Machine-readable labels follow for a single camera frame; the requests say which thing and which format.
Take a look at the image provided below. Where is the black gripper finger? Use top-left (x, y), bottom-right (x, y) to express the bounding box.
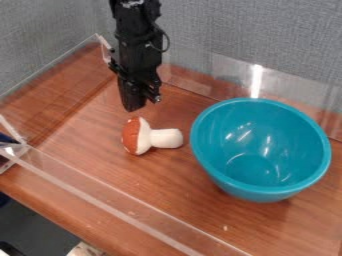
top-left (117, 77), bottom-right (132, 110)
top-left (129, 87), bottom-right (148, 111)

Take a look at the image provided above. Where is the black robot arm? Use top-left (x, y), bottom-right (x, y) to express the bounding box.
top-left (108, 0), bottom-right (164, 112)

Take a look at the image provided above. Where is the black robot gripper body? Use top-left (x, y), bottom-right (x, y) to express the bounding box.
top-left (108, 36), bottom-right (162, 103)

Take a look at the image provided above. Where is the clear acrylic back barrier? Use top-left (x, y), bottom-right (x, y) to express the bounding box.
top-left (94, 32), bottom-right (342, 143)

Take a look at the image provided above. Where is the white brown toy mushroom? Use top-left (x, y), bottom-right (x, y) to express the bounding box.
top-left (121, 117), bottom-right (184, 155)

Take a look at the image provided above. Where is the clear acrylic corner bracket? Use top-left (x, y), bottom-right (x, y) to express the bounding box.
top-left (96, 34), bottom-right (114, 64)

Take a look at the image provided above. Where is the clear acrylic left barrier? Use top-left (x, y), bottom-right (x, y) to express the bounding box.
top-left (0, 33), bottom-right (98, 99)

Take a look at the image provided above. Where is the clear acrylic barrier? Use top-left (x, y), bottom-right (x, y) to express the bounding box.
top-left (94, 32), bottom-right (342, 143)
top-left (0, 115), bottom-right (249, 256)
top-left (0, 33), bottom-right (98, 99)

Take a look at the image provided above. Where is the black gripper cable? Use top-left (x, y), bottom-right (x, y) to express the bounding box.
top-left (150, 23), bottom-right (170, 54)

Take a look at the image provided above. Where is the blue plastic bowl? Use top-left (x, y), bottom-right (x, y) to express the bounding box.
top-left (189, 98), bottom-right (331, 203)

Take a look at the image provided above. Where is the clear acrylic front barrier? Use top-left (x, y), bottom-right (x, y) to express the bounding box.
top-left (0, 115), bottom-right (249, 256)

